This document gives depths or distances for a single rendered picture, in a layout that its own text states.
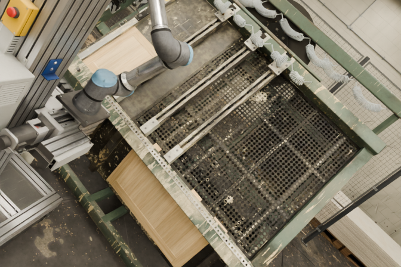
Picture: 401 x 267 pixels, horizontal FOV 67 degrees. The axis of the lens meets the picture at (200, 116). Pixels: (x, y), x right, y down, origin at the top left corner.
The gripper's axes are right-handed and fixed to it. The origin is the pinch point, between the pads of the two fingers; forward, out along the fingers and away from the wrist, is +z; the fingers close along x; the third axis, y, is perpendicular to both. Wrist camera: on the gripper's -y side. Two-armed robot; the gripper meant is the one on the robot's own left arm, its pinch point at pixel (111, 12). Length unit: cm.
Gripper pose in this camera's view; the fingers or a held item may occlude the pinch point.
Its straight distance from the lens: 225.9
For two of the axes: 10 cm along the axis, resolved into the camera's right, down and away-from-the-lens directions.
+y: 5.7, -5.1, 6.5
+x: -7.1, -7.0, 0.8
